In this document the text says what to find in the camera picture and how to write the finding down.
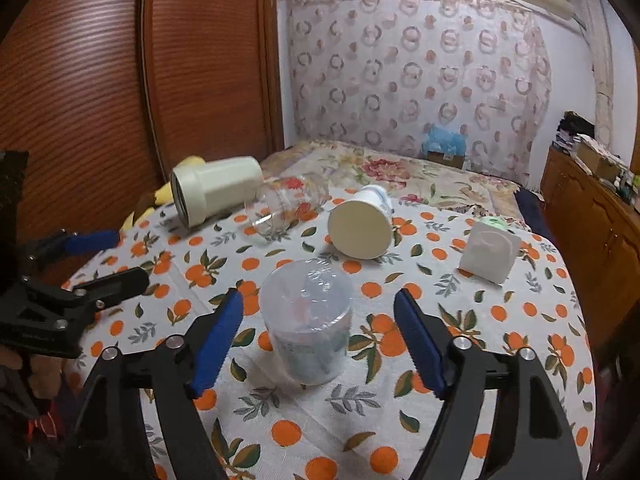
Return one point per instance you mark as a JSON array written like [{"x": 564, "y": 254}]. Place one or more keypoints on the wooden sideboard cabinet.
[{"x": 598, "y": 237}]

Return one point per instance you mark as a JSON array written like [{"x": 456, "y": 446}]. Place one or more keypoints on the blue plastic bag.
[{"x": 442, "y": 141}]

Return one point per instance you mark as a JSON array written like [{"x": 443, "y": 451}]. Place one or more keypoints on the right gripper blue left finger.
[{"x": 109, "y": 441}]

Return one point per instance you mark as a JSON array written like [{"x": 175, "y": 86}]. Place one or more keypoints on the cream insulated tumbler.
[{"x": 203, "y": 190}]

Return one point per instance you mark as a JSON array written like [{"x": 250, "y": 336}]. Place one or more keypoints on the yellow plush toy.
[{"x": 147, "y": 204}]

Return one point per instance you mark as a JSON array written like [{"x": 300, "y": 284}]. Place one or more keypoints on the circle pattern lace curtain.
[{"x": 379, "y": 73}]

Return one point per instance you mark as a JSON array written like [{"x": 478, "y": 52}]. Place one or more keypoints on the orange print tablecloth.
[{"x": 373, "y": 420}]

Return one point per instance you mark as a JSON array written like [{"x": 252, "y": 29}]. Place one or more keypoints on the brown box under bag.
[{"x": 454, "y": 161}]

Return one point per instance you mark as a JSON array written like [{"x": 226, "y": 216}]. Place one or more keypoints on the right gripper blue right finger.
[{"x": 530, "y": 436}]

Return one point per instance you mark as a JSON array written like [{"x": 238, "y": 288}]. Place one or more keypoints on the tied beige window curtain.
[{"x": 599, "y": 41}]

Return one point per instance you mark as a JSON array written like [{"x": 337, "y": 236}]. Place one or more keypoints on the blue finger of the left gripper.
[
  {"x": 112, "y": 290},
  {"x": 90, "y": 243}
]

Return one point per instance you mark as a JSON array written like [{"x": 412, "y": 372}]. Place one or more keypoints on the person's left hand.
[{"x": 44, "y": 372}]

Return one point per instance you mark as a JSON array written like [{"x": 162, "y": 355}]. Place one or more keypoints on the stack of folded clothes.
[{"x": 570, "y": 129}]

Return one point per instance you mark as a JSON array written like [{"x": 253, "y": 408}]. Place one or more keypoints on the dark blue blanket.
[{"x": 532, "y": 211}]

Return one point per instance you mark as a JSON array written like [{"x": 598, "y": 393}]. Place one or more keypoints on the white square green cup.
[{"x": 490, "y": 251}]

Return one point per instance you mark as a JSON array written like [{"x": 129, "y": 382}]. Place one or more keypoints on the cardboard box on cabinet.
[{"x": 601, "y": 166}]

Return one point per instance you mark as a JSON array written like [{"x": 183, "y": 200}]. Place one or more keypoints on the brown louvered wardrobe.
[{"x": 107, "y": 96}]

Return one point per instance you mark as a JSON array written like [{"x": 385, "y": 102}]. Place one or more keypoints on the floral bed sheet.
[{"x": 410, "y": 180}]

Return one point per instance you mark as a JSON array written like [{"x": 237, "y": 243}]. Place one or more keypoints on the clear glass floral cup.
[{"x": 276, "y": 206}]

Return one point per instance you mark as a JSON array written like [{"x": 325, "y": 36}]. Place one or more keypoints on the white paper cup striped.
[{"x": 361, "y": 227}]

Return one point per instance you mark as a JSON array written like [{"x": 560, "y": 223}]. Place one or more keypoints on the clear plastic cup blue label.
[{"x": 307, "y": 310}]

